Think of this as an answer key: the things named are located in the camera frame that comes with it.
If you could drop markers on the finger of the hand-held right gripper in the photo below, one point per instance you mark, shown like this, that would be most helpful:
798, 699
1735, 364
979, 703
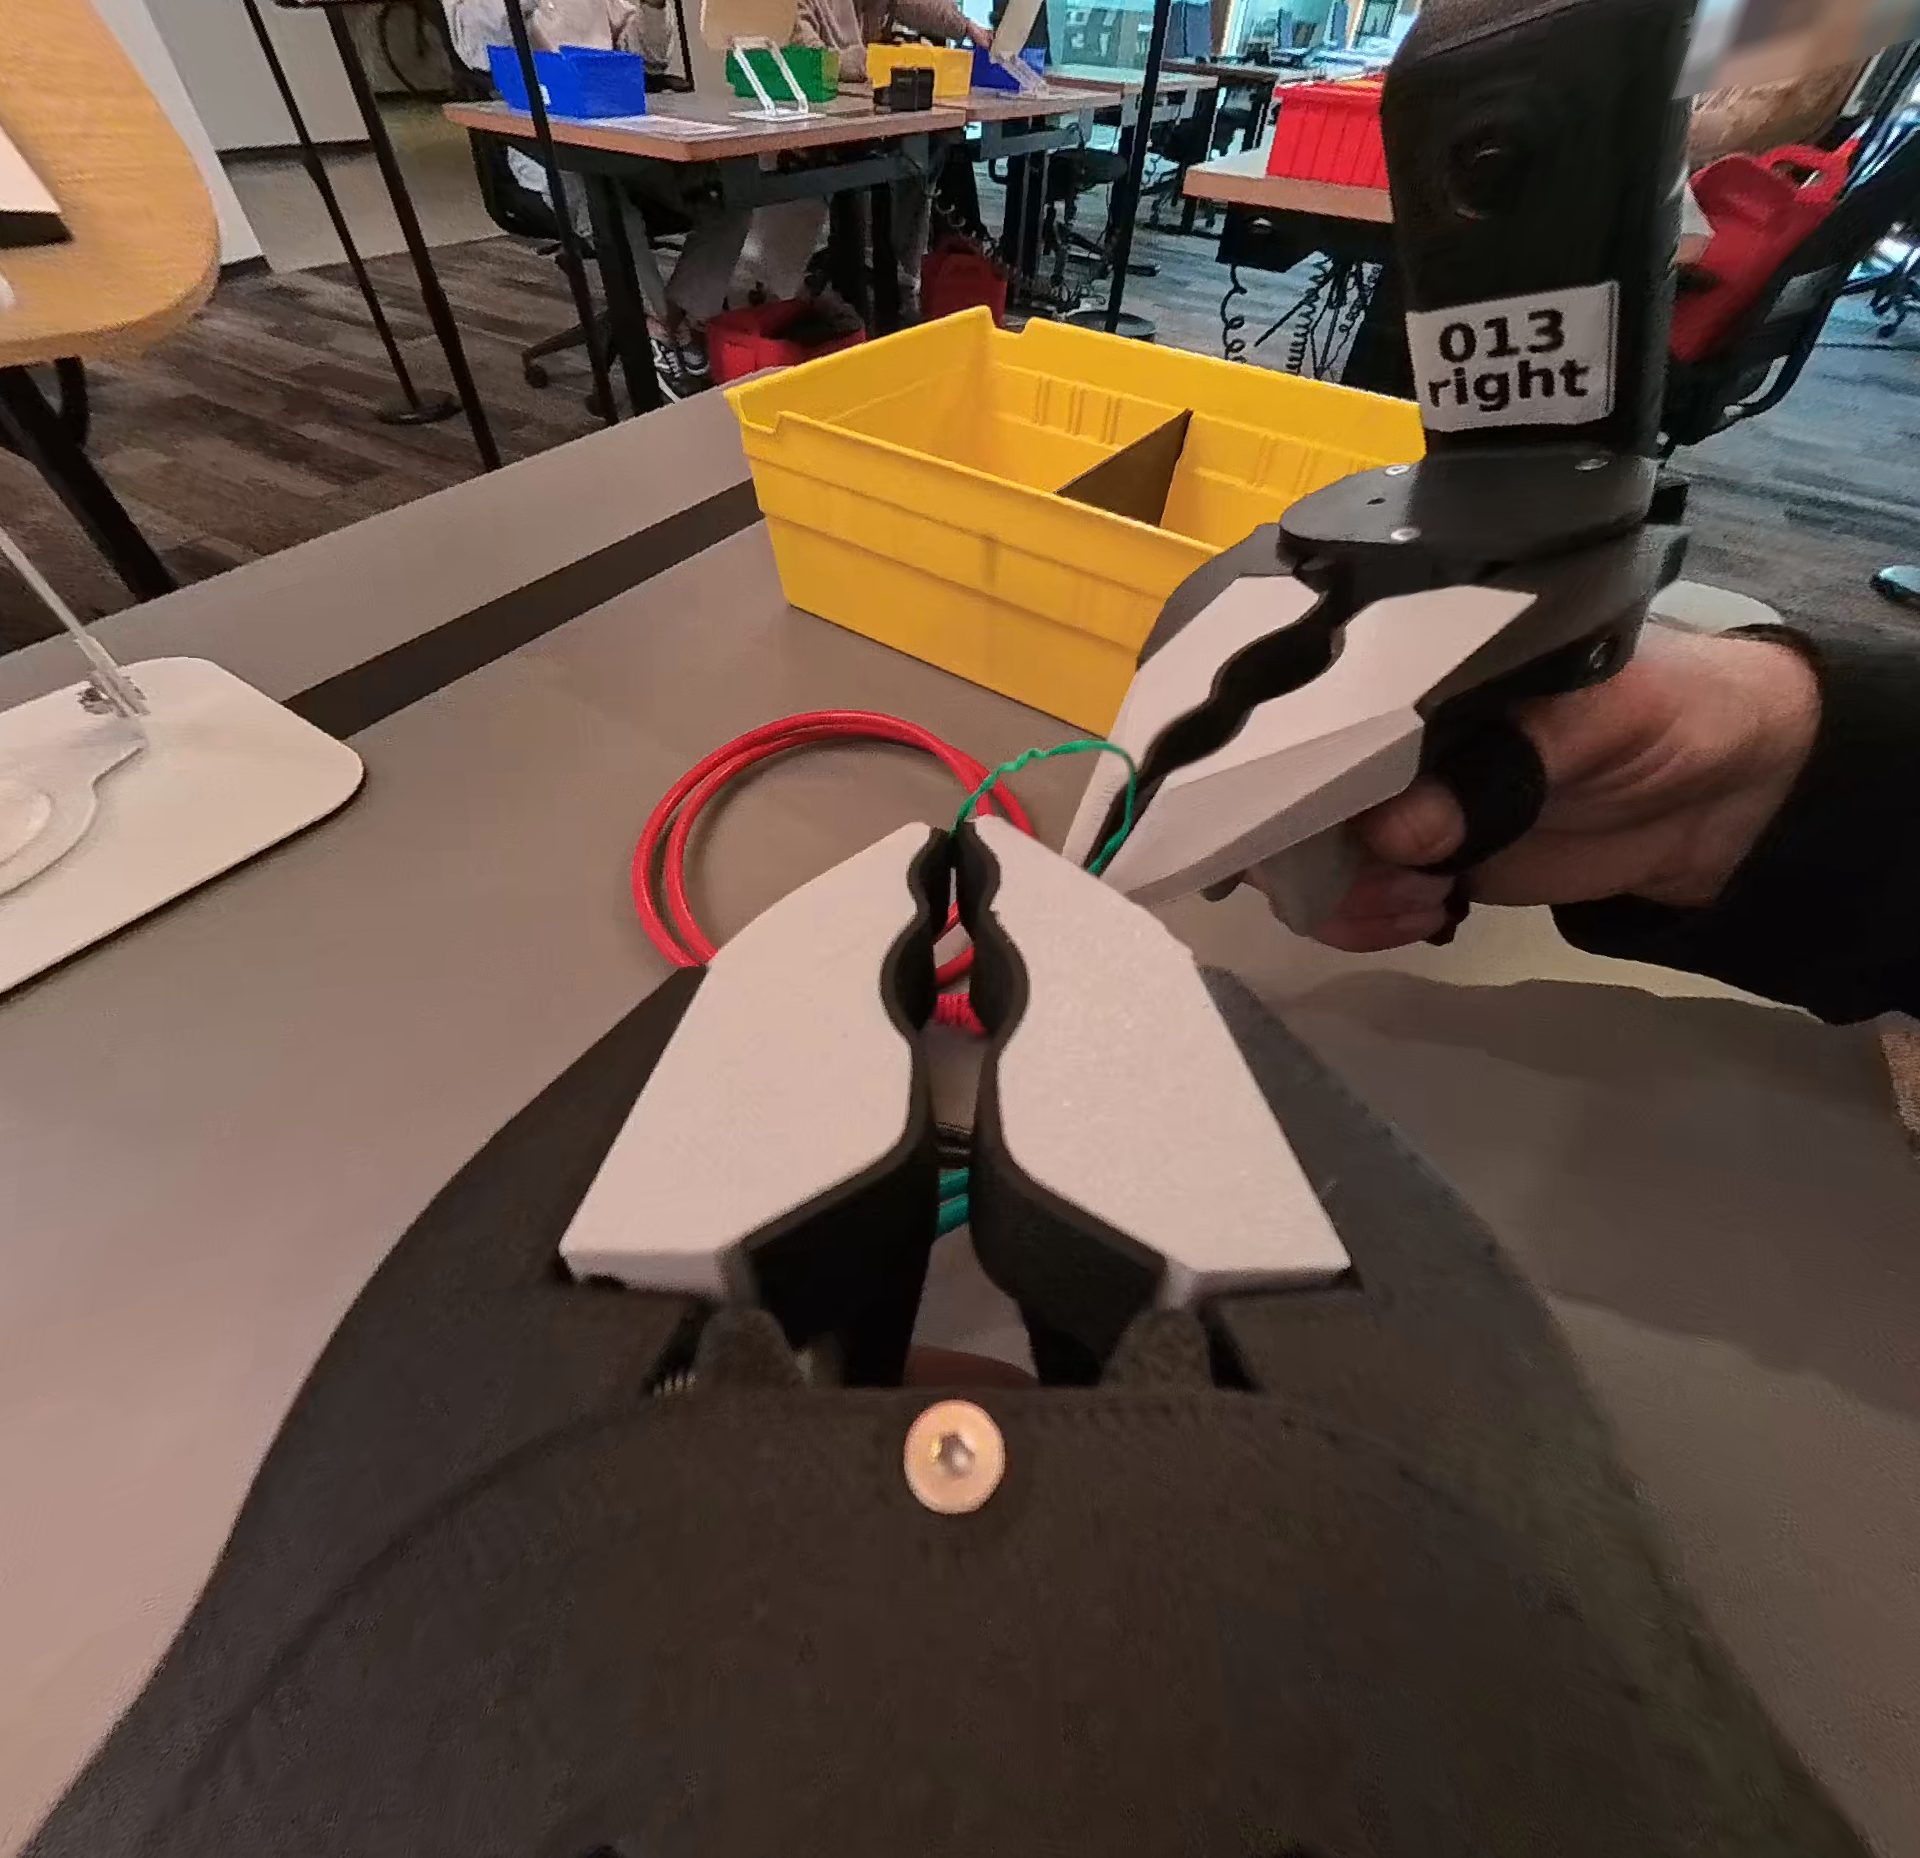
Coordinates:
1186, 661
1318, 778

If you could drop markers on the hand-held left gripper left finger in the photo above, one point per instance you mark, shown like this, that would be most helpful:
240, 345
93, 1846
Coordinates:
751, 1111

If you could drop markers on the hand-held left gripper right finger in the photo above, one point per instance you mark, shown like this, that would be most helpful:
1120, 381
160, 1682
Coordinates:
1153, 1111

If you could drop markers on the green twist tie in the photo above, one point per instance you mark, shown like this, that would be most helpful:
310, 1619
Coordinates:
1079, 751

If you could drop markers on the yellow plastic bin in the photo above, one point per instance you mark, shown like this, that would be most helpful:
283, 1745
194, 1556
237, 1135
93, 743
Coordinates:
902, 537

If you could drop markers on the person's right forearm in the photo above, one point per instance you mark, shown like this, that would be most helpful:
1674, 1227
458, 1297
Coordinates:
1843, 841

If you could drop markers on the person's right hand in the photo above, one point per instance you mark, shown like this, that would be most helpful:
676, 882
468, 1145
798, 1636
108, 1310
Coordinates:
1662, 778

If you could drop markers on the red storage bin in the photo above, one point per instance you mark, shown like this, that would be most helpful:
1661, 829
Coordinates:
1329, 132

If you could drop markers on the grey background table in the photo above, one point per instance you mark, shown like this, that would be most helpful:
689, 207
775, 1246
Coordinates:
1274, 193

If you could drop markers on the black pole stand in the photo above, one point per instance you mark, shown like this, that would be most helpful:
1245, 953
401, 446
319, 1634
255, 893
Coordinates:
1151, 91

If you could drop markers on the red floor bin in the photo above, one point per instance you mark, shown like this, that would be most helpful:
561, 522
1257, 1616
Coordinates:
775, 340

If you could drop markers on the blue storage bin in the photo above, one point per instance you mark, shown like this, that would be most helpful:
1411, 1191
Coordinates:
569, 79
996, 72

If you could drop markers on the white lamp base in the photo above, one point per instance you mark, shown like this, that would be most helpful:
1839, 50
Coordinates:
223, 778

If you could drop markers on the small yellow storage bin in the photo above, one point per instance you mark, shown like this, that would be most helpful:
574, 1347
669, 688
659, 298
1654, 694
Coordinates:
912, 61

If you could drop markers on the green storage bin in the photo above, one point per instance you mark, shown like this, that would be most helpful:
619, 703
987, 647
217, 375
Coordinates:
796, 72

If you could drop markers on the wooden edged work table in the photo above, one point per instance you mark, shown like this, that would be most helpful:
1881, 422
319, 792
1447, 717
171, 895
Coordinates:
689, 132

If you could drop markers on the printed instruction sheet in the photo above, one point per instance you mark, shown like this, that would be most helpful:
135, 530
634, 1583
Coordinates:
25, 193

